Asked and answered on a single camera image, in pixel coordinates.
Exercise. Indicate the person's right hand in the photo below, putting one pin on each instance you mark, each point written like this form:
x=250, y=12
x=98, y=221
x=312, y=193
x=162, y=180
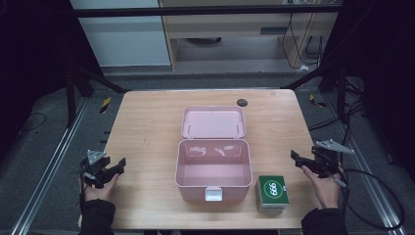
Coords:
x=323, y=191

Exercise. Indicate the yellow black tape strip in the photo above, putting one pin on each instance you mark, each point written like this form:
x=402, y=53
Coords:
x=105, y=105
x=317, y=102

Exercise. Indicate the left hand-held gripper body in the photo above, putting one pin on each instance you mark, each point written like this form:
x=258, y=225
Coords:
x=94, y=157

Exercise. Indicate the person's left hand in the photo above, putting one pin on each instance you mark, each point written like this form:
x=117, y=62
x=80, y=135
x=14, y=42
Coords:
x=98, y=192

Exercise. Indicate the green box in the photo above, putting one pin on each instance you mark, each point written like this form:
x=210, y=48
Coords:
x=272, y=192

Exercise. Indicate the pink storage box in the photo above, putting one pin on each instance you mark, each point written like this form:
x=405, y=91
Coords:
x=213, y=156

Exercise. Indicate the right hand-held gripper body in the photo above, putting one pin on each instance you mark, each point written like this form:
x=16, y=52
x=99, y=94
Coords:
x=326, y=156

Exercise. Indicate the wooden desk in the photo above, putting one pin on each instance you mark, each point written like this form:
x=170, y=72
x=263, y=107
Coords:
x=235, y=29

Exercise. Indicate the black metal frame bar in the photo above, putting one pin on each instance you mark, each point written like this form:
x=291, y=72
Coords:
x=195, y=11

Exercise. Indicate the black metal stand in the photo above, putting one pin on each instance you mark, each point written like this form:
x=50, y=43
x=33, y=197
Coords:
x=73, y=94
x=336, y=88

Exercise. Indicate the aluminium floor rail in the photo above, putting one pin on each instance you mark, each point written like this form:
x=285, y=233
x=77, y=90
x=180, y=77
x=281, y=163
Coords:
x=49, y=166
x=368, y=182

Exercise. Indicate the black table grommet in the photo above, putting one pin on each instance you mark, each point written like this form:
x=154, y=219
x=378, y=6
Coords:
x=242, y=103

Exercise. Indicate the white cabinet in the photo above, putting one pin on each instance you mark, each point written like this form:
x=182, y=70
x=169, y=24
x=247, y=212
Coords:
x=124, y=39

